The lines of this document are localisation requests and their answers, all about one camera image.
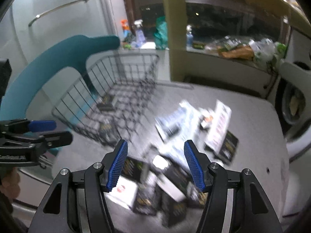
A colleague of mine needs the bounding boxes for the black Face tissue pack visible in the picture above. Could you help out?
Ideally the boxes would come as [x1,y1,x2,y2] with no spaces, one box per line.
[96,94,115,112]

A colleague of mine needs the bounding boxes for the person's hand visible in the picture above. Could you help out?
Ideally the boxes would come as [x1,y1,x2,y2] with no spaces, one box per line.
[1,168,21,203]

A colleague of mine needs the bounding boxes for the long white pink-print packet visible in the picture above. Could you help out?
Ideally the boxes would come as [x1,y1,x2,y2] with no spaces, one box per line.
[204,99,232,154]

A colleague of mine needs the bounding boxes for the white wet wipe sachet red logo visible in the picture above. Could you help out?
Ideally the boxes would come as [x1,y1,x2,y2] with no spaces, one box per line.
[109,176,138,210]

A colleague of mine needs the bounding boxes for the black tissue pack under packets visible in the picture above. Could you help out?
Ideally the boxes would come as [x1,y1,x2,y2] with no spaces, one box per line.
[217,131,239,165]

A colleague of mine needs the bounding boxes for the white blue snack packet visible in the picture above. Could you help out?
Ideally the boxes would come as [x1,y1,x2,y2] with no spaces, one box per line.
[155,100,201,144]

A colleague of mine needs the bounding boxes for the teal chair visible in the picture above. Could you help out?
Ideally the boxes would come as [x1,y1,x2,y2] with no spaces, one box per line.
[1,35,120,120]

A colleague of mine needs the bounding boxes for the purple spray bottle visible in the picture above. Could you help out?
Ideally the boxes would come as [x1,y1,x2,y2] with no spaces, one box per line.
[134,19,146,48]

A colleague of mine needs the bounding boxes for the blue pump bottle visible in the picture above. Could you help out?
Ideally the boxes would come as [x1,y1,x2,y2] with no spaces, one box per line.
[186,25,193,48]

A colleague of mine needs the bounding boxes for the plastic bags pile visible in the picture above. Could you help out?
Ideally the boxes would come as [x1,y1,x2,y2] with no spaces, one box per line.
[204,35,287,70]

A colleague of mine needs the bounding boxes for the orange spray bottle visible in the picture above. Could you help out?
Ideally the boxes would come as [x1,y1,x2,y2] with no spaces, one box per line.
[121,19,131,38]

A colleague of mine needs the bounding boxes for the green refill bag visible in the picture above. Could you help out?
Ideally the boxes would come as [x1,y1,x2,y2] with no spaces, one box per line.
[153,16,168,50]

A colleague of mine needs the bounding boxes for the black wire basket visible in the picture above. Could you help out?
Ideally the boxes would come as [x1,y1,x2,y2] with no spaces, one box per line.
[52,53,159,147]

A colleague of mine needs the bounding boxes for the metal door handle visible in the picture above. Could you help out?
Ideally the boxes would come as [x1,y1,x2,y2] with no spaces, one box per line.
[28,0,89,27]

